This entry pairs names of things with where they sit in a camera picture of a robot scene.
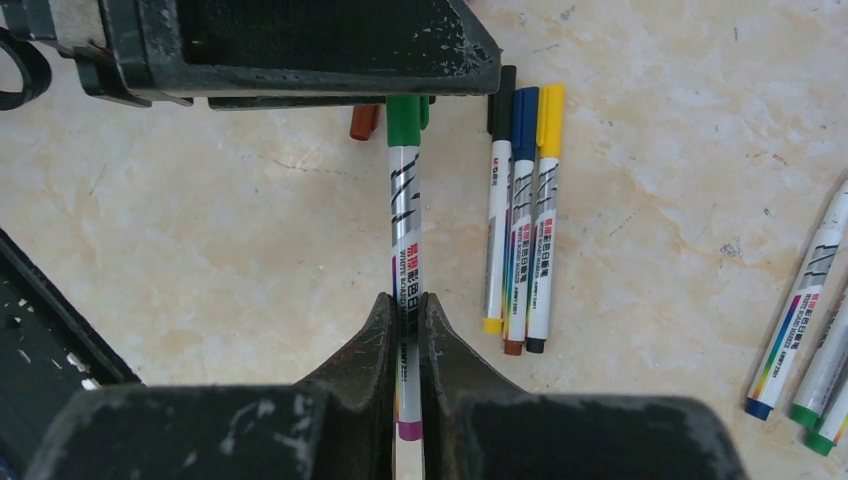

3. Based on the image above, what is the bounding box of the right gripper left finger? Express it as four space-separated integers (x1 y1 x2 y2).
26 293 397 479

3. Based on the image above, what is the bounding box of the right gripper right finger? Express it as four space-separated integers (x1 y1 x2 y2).
419 293 747 479

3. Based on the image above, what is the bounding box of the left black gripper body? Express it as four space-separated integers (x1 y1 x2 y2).
75 1 501 110

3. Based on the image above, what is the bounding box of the brown pen cap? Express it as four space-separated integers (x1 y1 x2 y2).
349 104 381 141

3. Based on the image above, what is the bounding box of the green capped pen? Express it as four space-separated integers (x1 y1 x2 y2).
386 96 429 441

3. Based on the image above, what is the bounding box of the black capped pen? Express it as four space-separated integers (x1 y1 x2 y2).
482 65 517 334

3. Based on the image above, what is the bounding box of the purple capped pen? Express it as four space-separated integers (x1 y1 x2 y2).
744 183 847 421

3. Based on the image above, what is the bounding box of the blue capped pen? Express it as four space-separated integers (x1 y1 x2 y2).
503 87 540 356

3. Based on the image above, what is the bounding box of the yellow capped pen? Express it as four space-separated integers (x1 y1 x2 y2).
525 83 566 354

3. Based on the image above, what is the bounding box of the magenta capped pen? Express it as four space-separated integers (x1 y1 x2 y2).
804 385 847 456

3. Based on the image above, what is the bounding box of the brown capped pen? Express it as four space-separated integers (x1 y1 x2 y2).
789 290 847 428

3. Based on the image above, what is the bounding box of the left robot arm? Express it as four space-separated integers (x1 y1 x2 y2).
1 0 501 110

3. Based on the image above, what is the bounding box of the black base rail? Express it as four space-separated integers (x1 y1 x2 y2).
1 233 140 478

